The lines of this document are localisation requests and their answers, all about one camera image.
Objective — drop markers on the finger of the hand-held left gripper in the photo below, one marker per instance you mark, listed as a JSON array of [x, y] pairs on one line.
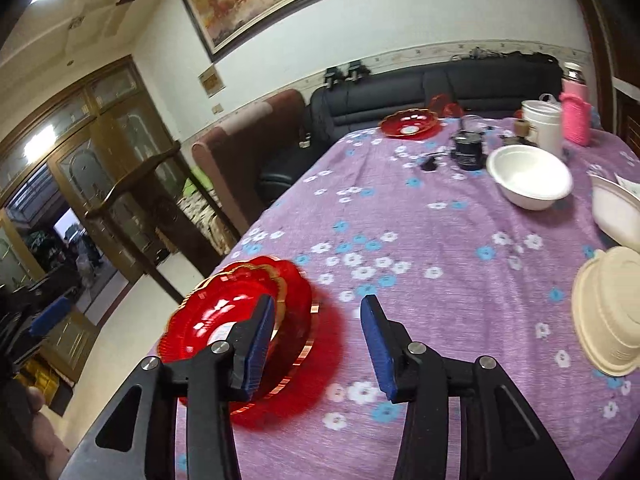
[[50, 316]]

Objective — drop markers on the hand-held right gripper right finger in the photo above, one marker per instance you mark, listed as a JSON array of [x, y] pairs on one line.
[[377, 340]]

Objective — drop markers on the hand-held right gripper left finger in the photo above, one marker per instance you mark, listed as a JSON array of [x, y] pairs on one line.
[[257, 340]]

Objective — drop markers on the red gold-rimmed plate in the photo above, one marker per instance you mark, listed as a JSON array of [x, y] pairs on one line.
[[395, 120], [215, 310], [296, 320]]

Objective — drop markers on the person's left hand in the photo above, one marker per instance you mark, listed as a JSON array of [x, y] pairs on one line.
[[42, 425]]

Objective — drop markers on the yellow crate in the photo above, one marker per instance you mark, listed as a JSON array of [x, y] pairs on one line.
[[40, 380]]

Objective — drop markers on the purple floral tablecloth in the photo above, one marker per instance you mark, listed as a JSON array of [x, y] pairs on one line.
[[425, 260]]

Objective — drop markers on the patterned cushion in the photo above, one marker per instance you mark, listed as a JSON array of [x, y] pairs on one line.
[[200, 215]]

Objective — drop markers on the dark wooden chair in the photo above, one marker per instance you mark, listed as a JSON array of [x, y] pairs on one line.
[[130, 180]]

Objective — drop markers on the black charger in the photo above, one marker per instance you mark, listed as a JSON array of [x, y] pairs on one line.
[[429, 163]]

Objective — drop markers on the brown upholstered chair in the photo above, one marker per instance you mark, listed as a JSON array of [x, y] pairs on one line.
[[235, 150]]

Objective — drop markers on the wooden glass-panel door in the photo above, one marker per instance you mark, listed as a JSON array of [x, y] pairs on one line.
[[120, 125]]

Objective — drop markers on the black cup with clear lid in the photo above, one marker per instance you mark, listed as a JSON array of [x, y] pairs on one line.
[[469, 152]]

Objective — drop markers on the white oval paper bowl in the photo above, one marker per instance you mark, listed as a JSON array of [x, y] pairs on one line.
[[525, 170]]

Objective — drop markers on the cream ribbed plastic bowl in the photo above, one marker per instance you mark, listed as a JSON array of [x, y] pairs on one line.
[[610, 310]]

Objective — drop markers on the black leather sofa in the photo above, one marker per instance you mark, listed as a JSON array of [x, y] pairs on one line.
[[350, 105]]

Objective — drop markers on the red bag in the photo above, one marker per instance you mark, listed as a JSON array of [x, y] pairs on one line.
[[442, 105]]

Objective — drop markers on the brown tape roll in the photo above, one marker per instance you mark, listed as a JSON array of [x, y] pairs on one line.
[[523, 128]]

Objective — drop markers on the white plastic jar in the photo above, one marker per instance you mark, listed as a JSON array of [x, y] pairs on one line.
[[545, 130]]

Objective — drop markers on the black device on sofa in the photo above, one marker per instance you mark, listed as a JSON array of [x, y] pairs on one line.
[[357, 71]]

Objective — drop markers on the large white textured bowl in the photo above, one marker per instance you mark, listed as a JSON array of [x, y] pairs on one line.
[[617, 215]]

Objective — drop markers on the pink knit-sleeved thermos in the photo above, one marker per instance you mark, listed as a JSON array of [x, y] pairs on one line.
[[575, 115]]

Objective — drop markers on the dark wooden sideboard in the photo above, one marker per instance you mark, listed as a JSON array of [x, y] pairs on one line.
[[630, 115]]

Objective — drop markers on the wall switch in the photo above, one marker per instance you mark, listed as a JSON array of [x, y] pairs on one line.
[[217, 109]]

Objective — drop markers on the small wall plaque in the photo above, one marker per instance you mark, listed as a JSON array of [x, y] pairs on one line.
[[210, 81]]

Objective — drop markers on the framed wall painting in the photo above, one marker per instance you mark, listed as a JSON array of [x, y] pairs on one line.
[[250, 0]]

